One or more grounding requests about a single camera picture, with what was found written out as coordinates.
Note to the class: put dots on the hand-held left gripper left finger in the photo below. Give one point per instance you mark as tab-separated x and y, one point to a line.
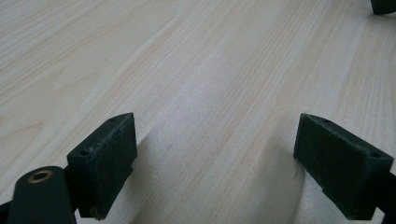
102	165

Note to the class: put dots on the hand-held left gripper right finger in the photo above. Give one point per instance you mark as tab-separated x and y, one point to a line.
339	168

